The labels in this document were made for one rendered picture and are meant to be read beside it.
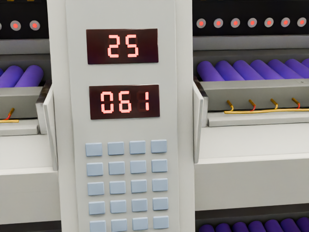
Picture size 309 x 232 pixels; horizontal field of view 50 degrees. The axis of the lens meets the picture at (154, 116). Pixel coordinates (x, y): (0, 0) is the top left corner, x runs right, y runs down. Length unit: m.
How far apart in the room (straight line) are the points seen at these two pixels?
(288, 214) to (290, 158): 0.20
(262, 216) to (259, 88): 0.19
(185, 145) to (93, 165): 0.06
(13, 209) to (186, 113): 0.14
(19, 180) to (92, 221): 0.06
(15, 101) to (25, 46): 0.12
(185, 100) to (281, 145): 0.09
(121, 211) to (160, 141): 0.06
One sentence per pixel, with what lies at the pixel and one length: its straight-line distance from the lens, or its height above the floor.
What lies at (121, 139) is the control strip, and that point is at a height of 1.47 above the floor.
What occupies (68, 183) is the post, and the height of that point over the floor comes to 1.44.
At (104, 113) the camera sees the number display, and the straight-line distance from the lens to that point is 0.22.
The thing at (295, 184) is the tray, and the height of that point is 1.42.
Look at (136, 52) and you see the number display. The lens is 0.22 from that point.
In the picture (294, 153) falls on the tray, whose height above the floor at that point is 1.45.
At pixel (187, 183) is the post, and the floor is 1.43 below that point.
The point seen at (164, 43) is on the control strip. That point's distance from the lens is 0.22.
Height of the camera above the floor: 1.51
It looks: 7 degrees down
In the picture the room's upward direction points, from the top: 2 degrees counter-clockwise
